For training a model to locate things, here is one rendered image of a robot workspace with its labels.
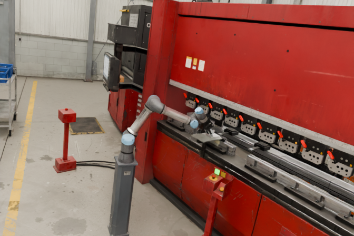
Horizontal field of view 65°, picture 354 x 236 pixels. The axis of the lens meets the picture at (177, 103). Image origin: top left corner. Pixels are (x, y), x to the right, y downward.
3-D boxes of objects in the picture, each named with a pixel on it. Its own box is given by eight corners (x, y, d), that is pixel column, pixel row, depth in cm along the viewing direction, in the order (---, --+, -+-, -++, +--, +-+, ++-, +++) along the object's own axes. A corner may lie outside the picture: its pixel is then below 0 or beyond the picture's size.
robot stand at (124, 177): (110, 239, 263) (118, 165, 243) (107, 226, 278) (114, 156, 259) (129, 235, 270) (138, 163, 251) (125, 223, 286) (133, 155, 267)
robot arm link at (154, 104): (151, 99, 238) (201, 120, 249) (151, 96, 248) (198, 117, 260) (146, 110, 240) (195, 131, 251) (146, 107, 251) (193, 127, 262)
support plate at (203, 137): (190, 135, 278) (190, 135, 278) (209, 133, 295) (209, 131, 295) (203, 143, 265) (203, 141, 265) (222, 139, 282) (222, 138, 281)
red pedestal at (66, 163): (52, 166, 372) (54, 107, 351) (71, 163, 388) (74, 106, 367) (57, 173, 357) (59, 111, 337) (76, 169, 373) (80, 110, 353)
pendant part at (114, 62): (101, 80, 352) (104, 51, 343) (111, 80, 357) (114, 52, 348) (107, 88, 312) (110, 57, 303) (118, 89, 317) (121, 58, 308)
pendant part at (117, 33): (101, 89, 363) (107, 22, 342) (120, 90, 373) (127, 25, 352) (108, 100, 318) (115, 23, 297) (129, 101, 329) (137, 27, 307)
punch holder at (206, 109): (196, 110, 304) (199, 96, 300) (202, 109, 309) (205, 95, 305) (206, 114, 293) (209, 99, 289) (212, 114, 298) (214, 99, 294)
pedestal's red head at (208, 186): (202, 190, 245) (205, 172, 240) (210, 184, 257) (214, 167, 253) (221, 200, 233) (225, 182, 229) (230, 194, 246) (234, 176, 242)
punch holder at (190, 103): (185, 105, 318) (187, 91, 314) (190, 104, 324) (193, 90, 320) (193, 109, 307) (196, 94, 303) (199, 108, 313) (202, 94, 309)
